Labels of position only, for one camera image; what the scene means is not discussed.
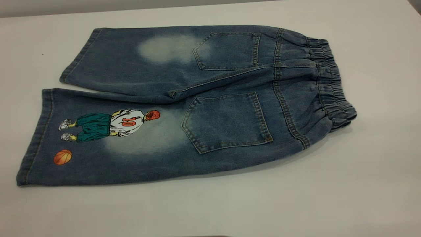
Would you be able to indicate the blue denim pants with print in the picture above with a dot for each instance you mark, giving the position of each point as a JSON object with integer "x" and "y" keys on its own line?
{"x": 230, "y": 82}

